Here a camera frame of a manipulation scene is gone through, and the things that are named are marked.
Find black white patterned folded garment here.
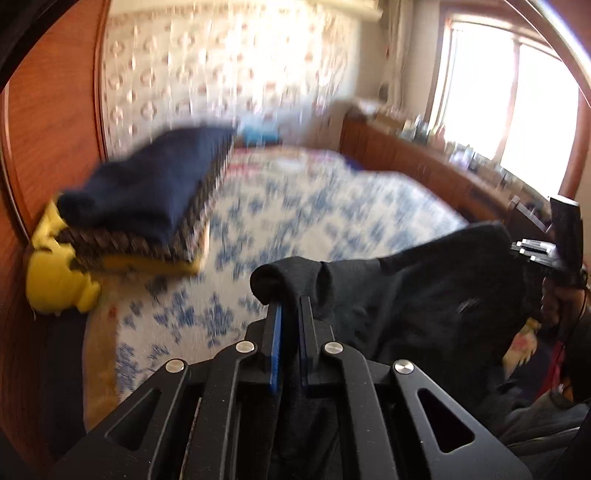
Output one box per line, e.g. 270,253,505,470
55,126,235,275

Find navy folded garment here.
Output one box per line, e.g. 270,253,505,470
56,125,235,244

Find yellow folded garment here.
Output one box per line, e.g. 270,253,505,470
26,201,211,315

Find grey sleeve forearm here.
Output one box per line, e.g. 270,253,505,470
493,317,591,480

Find light blue box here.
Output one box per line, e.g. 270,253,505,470
238,124,283,148

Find clutter items on cabinet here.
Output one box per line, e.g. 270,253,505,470
349,99,549,204

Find white circle-patterned curtain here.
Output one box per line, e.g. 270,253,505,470
101,1,356,156

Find person's right hand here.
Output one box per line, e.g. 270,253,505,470
541,277,590,334

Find wooden sideboard cabinet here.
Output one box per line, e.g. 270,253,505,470
339,109,550,225

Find black printed t-shirt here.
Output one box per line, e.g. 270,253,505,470
248,221,532,480

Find blue floral bedspread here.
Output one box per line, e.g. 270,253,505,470
82,149,466,428

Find wood-framed window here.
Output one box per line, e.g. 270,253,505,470
426,1,590,198

